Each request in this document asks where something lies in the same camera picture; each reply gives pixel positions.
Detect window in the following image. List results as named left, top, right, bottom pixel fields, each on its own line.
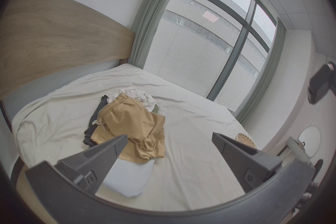
left=143, top=0, right=277, bottom=113

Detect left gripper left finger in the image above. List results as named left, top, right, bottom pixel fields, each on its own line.
left=54, top=134, right=128, bottom=196

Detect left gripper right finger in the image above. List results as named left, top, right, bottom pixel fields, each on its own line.
left=212, top=132, right=283, bottom=195

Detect tan shorts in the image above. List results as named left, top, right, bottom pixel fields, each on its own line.
left=90, top=93, right=166, bottom=164

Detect bed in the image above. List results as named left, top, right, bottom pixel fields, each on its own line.
left=0, top=0, right=259, bottom=211

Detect black garment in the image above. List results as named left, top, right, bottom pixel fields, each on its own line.
left=83, top=95, right=109, bottom=147

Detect round woven basket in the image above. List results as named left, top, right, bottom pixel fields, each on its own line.
left=235, top=133, right=259, bottom=150

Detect white garment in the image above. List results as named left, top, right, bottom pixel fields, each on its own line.
left=107, top=88, right=157, bottom=112

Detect pale blue garment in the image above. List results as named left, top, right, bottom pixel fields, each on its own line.
left=104, top=157, right=156, bottom=198

